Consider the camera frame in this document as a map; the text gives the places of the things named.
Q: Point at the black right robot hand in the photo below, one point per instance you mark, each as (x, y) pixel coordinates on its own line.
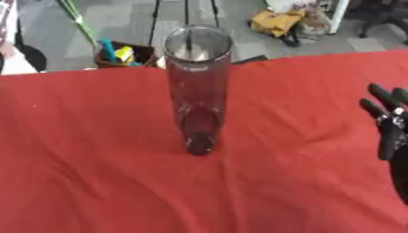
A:
(391, 133)

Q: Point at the tall clear glass vase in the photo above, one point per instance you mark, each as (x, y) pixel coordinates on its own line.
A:
(197, 91)

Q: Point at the black chair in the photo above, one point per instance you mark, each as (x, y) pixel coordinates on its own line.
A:
(380, 13)

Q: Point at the yellow bag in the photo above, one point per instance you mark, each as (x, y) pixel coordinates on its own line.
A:
(274, 22)

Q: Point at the black tripod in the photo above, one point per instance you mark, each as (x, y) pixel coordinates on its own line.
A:
(186, 18)

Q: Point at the brown cardboard box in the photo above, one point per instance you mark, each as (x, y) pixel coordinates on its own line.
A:
(142, 54)

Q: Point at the yellow packet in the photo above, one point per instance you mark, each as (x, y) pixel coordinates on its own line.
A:
(125, 54)

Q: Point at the blue bottle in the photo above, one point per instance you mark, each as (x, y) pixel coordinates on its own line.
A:
(108, 50)

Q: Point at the green pole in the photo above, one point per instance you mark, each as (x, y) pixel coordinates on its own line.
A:
(77, 19)

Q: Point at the person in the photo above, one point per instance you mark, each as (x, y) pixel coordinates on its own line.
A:
(13, 45)

